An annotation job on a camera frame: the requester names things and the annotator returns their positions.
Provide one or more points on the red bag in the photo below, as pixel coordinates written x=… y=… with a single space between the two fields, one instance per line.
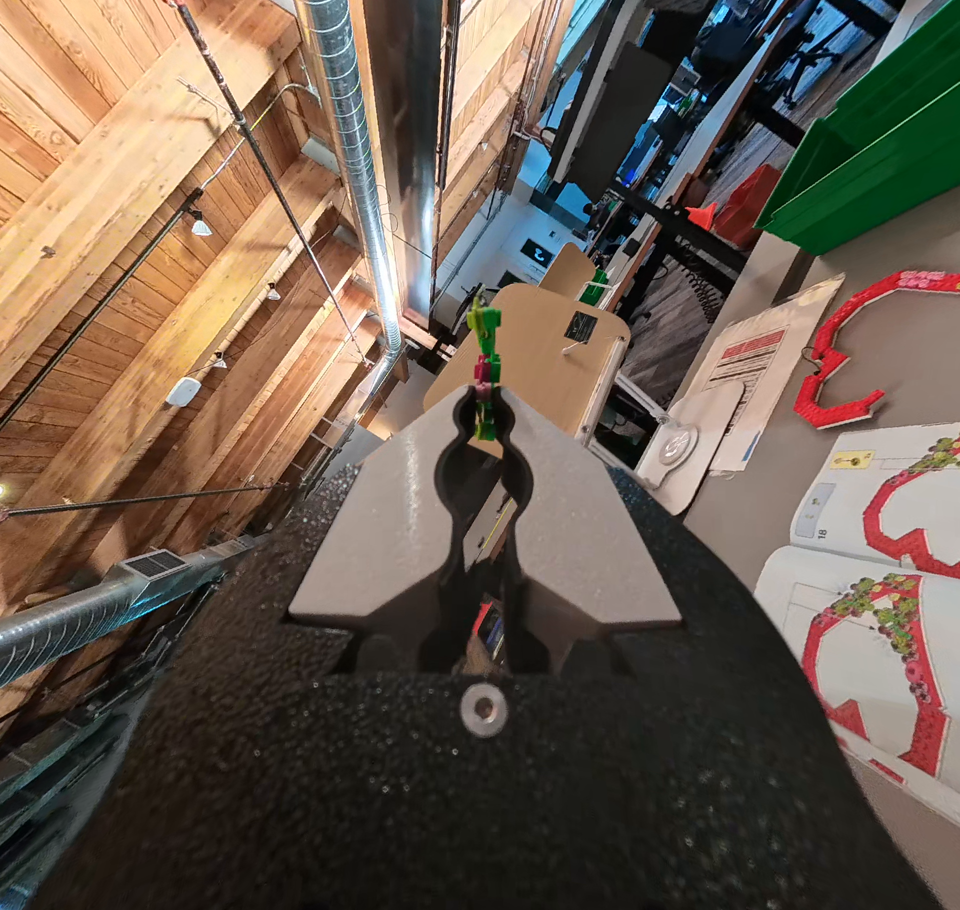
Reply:
x=746 y=209

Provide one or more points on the black monitor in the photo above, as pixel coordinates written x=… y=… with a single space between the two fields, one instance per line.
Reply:
x=615 y=115

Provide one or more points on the tan wooden chair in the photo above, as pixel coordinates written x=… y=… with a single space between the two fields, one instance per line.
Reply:
x=532 y=355

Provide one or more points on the small tan wooden board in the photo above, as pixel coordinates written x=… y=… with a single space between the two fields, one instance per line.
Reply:
x=566 y=269

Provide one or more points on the black sprinkler pipe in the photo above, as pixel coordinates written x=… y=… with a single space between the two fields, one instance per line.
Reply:
x=212 y=64

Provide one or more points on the red lego heart frame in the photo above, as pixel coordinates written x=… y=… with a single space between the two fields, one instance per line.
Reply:
x=836 y=411

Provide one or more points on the green pink lego flower stem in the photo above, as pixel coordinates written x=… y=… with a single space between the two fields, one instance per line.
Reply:
x=486 y=340

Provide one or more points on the clear bag with printed sheet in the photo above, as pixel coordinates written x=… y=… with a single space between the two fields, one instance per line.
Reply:
x=795 y=310

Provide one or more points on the white flat pouch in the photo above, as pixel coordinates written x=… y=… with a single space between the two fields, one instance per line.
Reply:
x=705 y=415

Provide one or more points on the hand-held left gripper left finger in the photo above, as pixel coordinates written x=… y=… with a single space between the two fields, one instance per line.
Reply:
x=375 y=535

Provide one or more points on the lego instruction booklet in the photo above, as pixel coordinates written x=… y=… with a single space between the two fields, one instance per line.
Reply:
x=840 y=610

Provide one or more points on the white ceiling sensor box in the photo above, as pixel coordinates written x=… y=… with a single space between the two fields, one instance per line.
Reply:
x=182 y=392

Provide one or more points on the orange cone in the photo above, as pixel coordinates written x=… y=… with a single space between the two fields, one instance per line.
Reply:
x=703 y=215

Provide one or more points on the long silver ventilation duct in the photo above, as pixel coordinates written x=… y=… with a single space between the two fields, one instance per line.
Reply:
x=352 y=138

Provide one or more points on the black desk frame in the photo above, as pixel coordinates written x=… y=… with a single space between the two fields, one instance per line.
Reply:
x=675 y=223

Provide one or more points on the green plastic bin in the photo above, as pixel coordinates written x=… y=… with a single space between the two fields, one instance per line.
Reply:
x=870 y=175

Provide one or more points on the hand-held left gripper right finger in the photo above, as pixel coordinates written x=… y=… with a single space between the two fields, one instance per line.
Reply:
x=585 y=550

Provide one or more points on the silver duct with vent grille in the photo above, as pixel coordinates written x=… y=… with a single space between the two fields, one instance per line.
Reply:
x=75 y=618

